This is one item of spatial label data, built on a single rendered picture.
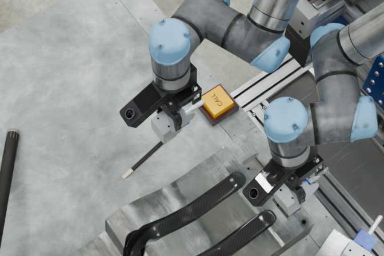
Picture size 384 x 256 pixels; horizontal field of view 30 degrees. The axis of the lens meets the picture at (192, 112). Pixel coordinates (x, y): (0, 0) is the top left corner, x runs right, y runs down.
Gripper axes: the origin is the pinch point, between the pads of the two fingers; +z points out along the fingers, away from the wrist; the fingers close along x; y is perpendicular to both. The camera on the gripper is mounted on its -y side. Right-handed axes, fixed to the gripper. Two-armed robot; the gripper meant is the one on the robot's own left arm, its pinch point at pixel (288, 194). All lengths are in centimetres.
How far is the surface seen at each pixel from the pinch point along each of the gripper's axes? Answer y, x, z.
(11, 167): -46, 45, -3
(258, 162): 0.5, 12.7, 6.6
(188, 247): -23.9, 4.0, -0.2
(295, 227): -2.8, -4.9, 5.8
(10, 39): -29, 79, 0
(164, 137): -13.8, 26.1, -5.4
